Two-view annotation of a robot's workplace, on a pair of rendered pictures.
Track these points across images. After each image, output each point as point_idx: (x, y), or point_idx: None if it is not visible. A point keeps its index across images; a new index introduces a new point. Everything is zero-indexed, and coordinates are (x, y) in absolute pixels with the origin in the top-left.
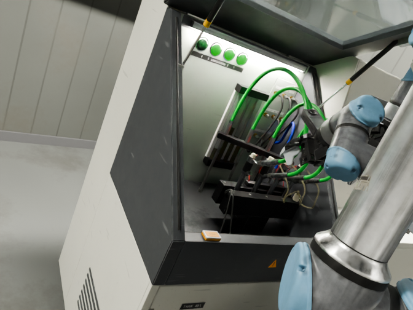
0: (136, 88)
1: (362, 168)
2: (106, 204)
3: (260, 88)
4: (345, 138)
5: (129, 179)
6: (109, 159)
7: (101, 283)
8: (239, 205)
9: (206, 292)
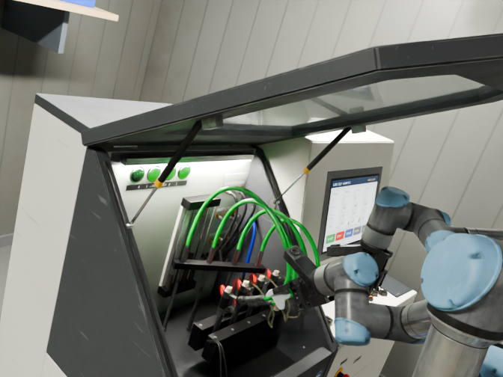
0: (61, 245)
1: (371, 333)
2: None
3: (209, 191)
4: (351, 308)
5: (88, 366)
6: (38, 333)
7: None
8: (224, 346)
9: None
